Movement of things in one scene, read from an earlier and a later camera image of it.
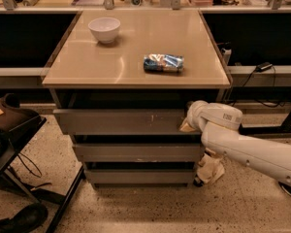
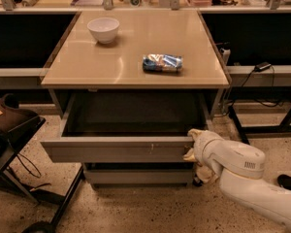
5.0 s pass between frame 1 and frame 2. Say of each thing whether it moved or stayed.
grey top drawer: moved
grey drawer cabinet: stayed
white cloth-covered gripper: moved
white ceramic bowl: stayed
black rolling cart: stayed
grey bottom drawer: stayed
